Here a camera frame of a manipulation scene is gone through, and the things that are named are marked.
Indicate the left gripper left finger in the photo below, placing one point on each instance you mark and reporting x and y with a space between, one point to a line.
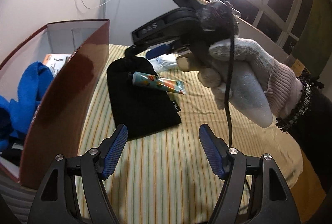
110 151

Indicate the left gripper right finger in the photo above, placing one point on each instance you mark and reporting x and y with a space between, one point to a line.
215 150

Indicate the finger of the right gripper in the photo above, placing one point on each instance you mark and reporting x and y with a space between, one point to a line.
164 49
134 50

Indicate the white plastic packet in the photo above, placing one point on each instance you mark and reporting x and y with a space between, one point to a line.
164 62

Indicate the colourful fruit-print tube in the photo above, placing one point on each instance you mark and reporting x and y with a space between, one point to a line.
156 82

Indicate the right forearm dark sleeve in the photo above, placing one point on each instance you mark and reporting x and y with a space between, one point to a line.
309 123

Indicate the right hand in white glove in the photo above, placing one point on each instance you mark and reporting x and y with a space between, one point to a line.
257 85

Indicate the black cloth pouch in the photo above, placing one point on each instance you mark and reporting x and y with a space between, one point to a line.
143 110

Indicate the striped yellow tablecloth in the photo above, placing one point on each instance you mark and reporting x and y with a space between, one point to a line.
166 177

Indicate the maroon cardboard box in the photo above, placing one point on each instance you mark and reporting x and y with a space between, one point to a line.
58 121

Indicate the white orange card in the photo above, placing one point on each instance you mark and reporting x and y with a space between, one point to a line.
55 62

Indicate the blue fuzzy cloth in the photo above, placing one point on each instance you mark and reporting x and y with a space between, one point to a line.
17 115

